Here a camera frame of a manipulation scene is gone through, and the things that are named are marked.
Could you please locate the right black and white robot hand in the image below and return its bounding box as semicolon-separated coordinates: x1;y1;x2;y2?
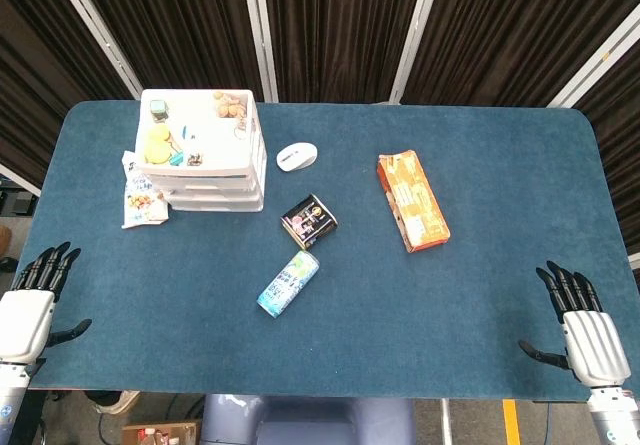
518;260;632;391

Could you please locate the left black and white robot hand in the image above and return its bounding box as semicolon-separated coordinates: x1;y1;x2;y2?
0;241;94;366

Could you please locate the white plastic container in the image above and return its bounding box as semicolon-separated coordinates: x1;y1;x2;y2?
164;193;265;214

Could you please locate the white plastic drawer unit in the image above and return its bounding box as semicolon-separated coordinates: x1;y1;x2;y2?
134;88;268;214

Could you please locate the orange carton box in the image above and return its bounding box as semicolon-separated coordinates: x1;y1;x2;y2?
376;149;452;255

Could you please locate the black tin can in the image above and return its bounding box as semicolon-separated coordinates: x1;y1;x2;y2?
280;193;339;251

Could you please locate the white sneaker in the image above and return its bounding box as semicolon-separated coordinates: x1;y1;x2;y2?
94;390;141;415

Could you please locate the white snack bag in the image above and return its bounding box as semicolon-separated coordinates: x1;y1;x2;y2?
121;150;170;230

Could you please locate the white table leg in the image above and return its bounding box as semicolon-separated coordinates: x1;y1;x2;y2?
440;398;454;445

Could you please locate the dark brown curtain panel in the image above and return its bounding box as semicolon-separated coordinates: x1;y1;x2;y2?
261;0;431;104
402;0;640;107
69;0;265;102
574;52;640;266
0;0;136;189

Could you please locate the blue table mat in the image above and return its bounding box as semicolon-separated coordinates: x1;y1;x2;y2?
17;99;632;400

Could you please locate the blue and white drink can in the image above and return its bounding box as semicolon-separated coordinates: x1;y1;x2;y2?
256;249;321;320

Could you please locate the lavender robot torso base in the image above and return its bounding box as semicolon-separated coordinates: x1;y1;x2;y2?
199;393;416;445

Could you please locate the white computer mouse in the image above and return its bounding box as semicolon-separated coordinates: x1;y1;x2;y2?
276;142;319;172

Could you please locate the white metal frame post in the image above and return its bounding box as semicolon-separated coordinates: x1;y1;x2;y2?
47;0;145;100
239;0;280;104
388;0;446;105
0;162;42;197
547;14;640;109

